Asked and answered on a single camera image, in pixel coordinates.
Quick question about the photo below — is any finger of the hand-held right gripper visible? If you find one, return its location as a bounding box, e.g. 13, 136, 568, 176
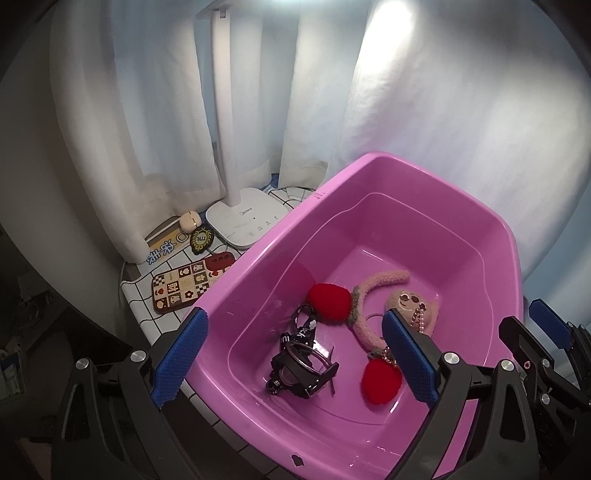
498, 316, 552, 376
528, 298, 583, 366

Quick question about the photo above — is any black strap buckle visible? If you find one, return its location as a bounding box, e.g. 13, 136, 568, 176
265, 340, 341, 400

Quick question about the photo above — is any dark red remote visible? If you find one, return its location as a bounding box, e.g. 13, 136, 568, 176
205, 252, 236, 275

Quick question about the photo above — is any patterned brown phone case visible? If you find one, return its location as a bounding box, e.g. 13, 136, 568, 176
151, 257, 221, 317

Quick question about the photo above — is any white desk lamp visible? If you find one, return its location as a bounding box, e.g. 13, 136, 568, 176
194, 0, 297, 251

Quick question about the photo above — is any flat box with blue print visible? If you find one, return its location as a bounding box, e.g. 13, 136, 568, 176
144, 215, 191, 265

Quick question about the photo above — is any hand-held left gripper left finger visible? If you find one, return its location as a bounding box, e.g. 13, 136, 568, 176
51, 308, 209, 480

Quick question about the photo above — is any black gold embroidered badge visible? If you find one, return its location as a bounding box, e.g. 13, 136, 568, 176
189, 227, 216, 256

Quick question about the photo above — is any pearl bead chain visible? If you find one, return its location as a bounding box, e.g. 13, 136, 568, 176
368, 306, 429, 366

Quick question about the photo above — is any black lanyard strap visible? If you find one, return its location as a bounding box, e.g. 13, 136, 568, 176
279, 305, 320, 357

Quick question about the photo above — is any pink plastic basin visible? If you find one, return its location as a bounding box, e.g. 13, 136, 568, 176
184, 152, 525, 480

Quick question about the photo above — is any white curtain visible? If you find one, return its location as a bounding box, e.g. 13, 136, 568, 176
46, 0, 591, 305

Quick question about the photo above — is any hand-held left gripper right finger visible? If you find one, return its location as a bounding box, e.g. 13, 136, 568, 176
382, 308, 542, 480

